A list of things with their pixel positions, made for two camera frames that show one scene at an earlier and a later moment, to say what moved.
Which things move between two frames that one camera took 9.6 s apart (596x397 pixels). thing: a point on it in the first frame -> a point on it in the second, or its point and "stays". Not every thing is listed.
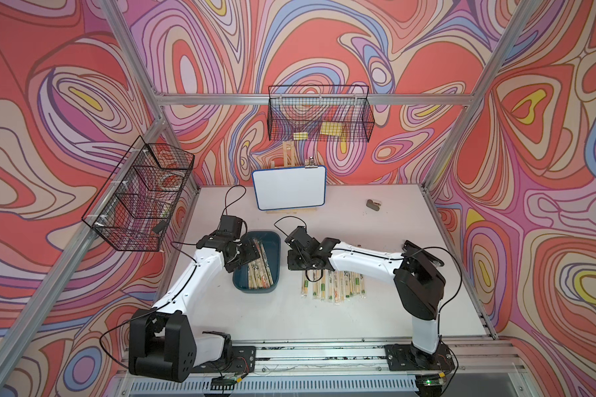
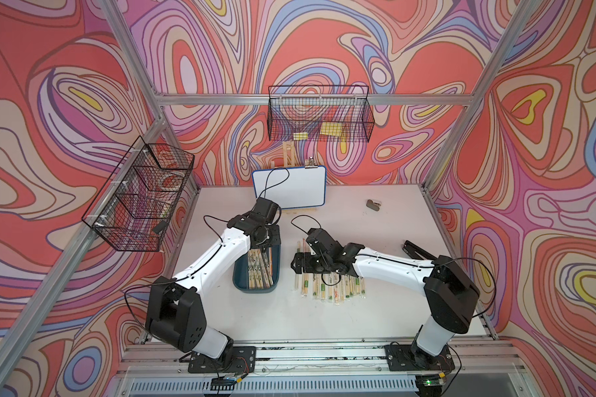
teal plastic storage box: [271, 244] stays
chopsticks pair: [315, 285] stays
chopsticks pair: [305, 284] stays
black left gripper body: [242, 254] -> [271, 236]
